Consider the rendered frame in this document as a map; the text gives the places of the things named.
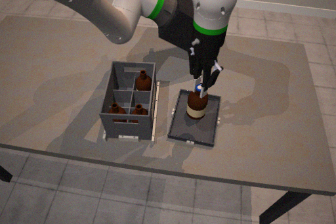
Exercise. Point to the grey divided crate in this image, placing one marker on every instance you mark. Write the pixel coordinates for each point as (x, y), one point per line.
(121, 88)

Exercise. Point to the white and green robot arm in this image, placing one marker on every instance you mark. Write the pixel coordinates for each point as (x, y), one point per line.
(210, 24)

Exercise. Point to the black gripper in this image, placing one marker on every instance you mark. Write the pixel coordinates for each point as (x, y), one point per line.
(204, 61)

